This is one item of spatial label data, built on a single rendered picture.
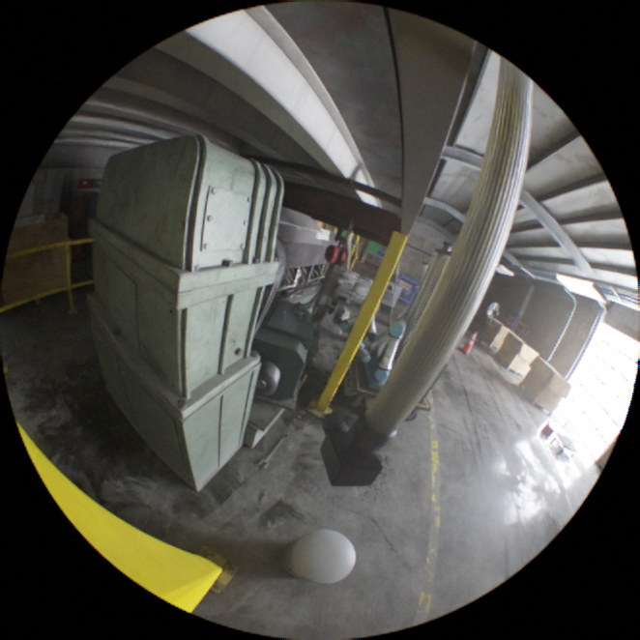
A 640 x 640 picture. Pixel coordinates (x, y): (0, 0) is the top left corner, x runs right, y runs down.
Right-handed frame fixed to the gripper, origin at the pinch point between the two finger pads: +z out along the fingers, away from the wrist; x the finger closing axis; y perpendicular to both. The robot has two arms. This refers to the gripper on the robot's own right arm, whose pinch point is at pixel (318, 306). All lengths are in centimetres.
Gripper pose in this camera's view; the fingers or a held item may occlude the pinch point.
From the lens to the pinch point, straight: 205.7
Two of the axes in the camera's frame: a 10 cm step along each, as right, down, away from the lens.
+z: -8.4, -0.8, -5.4
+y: -3.3, 8.6, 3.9
